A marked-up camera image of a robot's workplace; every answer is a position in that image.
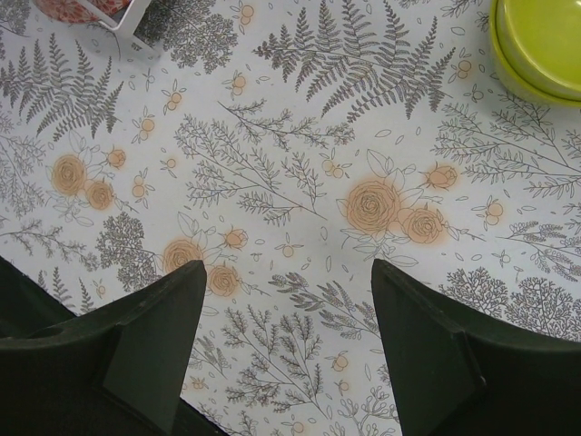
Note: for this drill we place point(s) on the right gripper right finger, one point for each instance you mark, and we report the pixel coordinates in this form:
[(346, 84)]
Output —
[(457, 371)]

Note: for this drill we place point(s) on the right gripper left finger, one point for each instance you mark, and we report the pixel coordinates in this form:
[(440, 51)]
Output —
[(117, 370)]

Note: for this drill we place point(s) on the white wire dish rack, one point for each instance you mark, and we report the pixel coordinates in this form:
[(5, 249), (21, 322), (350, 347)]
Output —
[(124, 23)]

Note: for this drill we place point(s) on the floral table mat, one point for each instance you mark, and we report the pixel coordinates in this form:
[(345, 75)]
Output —
[(287, 145)]

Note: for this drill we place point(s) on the red floral pattern bowl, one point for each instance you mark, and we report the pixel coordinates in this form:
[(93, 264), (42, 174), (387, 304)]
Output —
[(71, 12)]

